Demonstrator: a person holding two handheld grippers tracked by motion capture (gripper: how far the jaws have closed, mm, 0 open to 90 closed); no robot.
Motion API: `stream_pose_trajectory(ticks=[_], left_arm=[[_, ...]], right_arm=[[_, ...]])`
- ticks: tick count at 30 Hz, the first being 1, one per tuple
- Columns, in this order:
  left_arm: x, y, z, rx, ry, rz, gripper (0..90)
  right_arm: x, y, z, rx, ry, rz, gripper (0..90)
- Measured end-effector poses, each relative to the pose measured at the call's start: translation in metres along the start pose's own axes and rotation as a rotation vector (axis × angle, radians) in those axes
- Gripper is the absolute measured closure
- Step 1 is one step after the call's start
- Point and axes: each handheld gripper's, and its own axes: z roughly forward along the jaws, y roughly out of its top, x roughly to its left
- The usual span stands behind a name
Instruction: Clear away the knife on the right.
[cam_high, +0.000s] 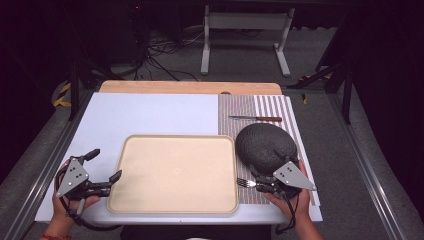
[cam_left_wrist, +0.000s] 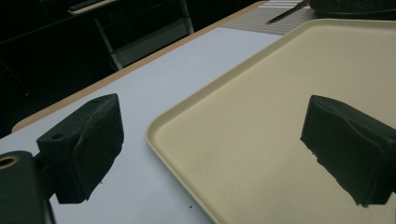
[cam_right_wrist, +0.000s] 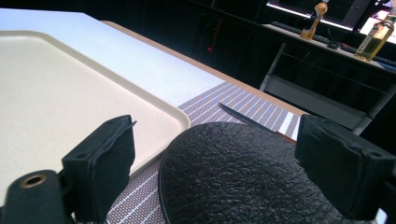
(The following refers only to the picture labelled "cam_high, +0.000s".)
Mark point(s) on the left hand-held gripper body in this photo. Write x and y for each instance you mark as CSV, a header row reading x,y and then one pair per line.
x,y
72,175

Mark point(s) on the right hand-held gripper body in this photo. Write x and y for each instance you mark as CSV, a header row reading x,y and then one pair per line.
x,y
292,177

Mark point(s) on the silver metal fork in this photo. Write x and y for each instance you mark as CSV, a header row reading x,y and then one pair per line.
x,y
246,182

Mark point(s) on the beige plastic tray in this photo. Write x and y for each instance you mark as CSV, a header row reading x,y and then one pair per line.
x,y
176,173

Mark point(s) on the person's right hand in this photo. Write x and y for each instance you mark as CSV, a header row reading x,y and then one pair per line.
x,y
293,206

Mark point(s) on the person's left hand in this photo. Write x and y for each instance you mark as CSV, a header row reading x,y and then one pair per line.
x,y
61,208

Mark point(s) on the dark grey round plate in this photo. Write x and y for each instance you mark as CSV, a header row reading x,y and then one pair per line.
x,y
263,143

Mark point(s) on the striped placemat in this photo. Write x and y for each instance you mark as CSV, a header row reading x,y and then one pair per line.
x,y
240,110

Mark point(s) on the yellow and black tape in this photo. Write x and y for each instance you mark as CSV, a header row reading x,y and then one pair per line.
x,y
63,96

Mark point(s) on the black metal stand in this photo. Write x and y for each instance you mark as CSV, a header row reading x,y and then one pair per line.
x,y
74,90
346,93

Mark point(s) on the white board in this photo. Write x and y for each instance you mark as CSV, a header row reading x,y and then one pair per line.
x,y
150,113

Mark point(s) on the person's dark clothing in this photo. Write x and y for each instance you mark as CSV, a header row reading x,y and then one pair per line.
x,y
196,233

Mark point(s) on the wooden table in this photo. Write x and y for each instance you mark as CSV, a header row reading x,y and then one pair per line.
x,y
186,87

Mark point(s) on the grey metal stand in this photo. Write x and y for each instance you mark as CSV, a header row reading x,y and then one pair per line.
x,y
246,20

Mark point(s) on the aluminium rail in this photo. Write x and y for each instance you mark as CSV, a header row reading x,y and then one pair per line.
x,y
366,166
43,170

